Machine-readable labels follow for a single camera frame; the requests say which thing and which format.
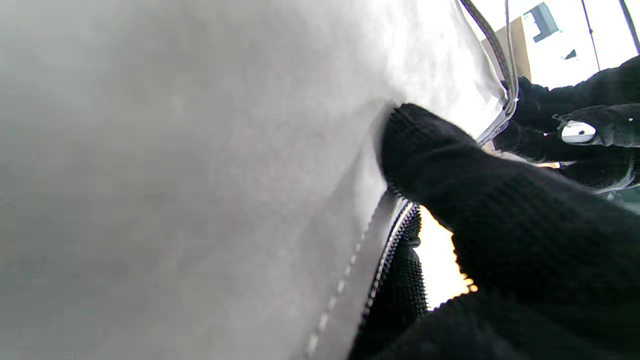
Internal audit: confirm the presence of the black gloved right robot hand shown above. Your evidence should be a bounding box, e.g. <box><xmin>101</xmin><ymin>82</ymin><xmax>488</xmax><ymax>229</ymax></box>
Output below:
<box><xmin>348</xmin><ymin>103</ymin><xmax>640</xmax><ymax>360</ymax></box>

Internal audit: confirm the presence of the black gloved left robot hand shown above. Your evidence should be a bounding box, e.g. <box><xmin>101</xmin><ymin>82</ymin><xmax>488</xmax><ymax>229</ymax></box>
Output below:
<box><xmin>492</xmin><ymin>55</ymin><xmax>640</xmax><ymax>194</ymax></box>

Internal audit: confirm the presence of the grey zippered storage pouch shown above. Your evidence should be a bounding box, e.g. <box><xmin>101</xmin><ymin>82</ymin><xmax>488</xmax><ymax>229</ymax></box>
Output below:
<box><xmin>0</xmin><ymin>0</ymin><xmax>521</xmax><ymax>360</ymax></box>

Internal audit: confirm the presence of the black metal stand pole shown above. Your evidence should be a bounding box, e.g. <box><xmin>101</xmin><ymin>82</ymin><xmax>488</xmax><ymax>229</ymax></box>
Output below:
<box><xmin>580</xmin><ymin>0</ymin><xmax>640</xmax><ymax>73</ymax></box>

